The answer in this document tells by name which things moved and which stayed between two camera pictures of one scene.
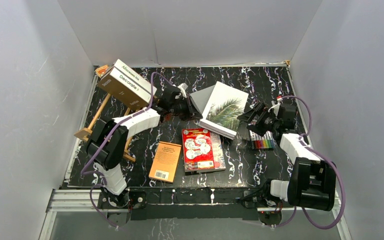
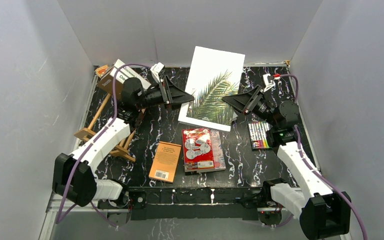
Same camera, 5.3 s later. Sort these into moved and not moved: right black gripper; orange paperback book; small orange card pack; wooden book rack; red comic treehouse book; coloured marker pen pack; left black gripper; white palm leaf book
Moved: left black gripper; white palm leaf book; right black gripper
Not moved: small orange card pack; wooden book rack; red comic treehouse book; coloured marker pen pack; orange paperback book
